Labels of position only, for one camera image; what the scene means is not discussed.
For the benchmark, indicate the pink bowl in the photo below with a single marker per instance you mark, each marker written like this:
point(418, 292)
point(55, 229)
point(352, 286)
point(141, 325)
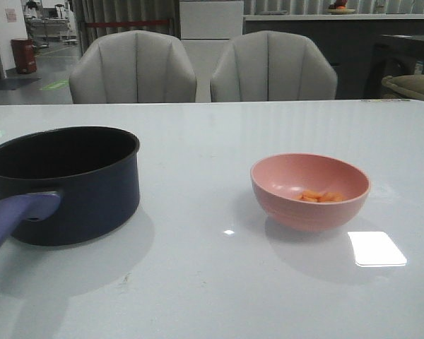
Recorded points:
point(277, 179)

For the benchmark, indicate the orange ham slices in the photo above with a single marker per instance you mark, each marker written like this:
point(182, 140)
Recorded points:
point(318, 197)

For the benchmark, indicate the dark blue saucepan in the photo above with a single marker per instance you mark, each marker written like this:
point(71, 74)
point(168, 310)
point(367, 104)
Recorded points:
point(67, 186)

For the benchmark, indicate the right grey upholstered chair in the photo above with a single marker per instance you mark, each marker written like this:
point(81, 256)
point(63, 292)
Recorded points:
point(272, 66)

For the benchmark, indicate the grey upholstered chair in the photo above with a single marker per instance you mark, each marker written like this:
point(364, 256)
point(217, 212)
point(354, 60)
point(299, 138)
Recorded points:
point(272, 66)
point(134, 67)

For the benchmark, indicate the left grey upholstered chair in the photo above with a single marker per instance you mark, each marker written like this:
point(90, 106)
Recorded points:
point(134, 67)

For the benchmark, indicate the white refrigerator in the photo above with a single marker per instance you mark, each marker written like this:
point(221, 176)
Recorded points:
point(205, 26)

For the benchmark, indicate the red barrier belt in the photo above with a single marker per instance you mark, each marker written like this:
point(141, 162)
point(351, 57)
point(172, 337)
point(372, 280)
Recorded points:
point(128, 24)

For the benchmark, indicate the dark kitchen counter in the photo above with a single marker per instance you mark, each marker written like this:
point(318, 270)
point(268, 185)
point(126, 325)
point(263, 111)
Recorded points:
point(345, 40)

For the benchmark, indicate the fruit plate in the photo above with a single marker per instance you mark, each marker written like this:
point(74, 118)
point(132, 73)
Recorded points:
point(339, 7)

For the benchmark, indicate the dark appliance cabinet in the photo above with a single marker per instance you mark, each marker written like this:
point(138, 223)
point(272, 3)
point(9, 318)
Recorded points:
point(393, 55)

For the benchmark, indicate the red bin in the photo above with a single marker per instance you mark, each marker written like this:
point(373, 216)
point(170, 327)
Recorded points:
point(23, 55)

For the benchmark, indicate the beige cushion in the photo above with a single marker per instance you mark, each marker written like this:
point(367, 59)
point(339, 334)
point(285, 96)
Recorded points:
point(403, 87)

